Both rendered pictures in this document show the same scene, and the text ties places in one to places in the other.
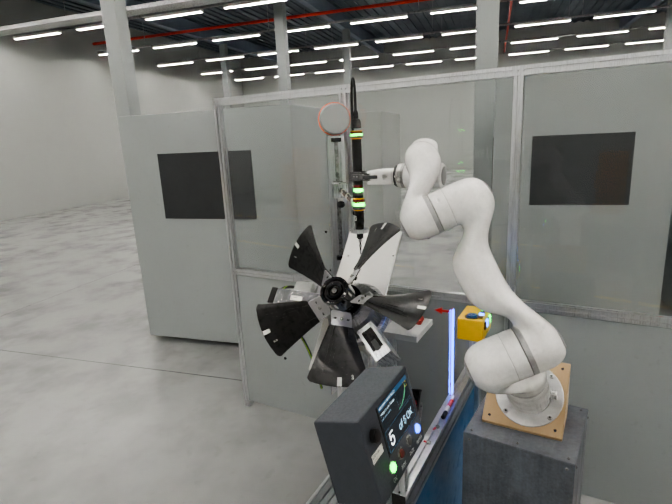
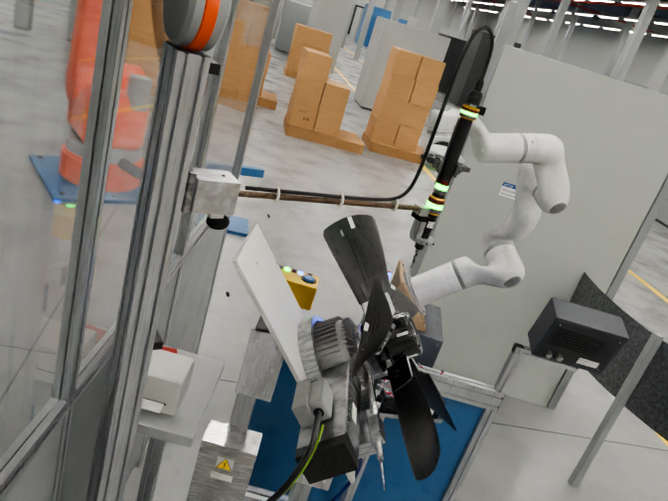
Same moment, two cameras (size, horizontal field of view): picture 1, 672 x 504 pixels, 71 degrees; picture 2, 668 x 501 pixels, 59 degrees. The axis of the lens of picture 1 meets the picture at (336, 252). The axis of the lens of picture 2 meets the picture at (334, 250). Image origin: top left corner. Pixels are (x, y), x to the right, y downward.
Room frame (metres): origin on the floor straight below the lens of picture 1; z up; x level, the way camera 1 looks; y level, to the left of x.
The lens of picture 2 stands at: (2.72, 1.07, 1.95)
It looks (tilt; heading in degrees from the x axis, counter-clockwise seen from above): 22 degrees down; 238
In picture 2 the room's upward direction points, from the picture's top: 17 degrees clockwise
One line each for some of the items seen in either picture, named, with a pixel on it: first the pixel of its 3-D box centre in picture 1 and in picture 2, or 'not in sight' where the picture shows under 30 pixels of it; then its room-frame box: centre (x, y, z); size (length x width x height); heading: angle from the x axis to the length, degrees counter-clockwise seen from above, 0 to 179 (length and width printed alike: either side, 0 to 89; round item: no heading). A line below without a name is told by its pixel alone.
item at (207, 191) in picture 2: (339, 190); (207, 191); (2.35, -0.03, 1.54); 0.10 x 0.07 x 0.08; 6
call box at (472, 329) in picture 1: (474, 324); (292, 288); (1.81, -0.55, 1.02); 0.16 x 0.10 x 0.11; 151
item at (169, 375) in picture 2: not in sight; (153, 382); (2.33, -0.21, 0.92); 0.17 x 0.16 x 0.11; 151
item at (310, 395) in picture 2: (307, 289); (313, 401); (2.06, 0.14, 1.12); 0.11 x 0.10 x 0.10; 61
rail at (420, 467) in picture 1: (446, 419); (383, 367); (1.47, -0.36, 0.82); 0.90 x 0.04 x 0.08; 151
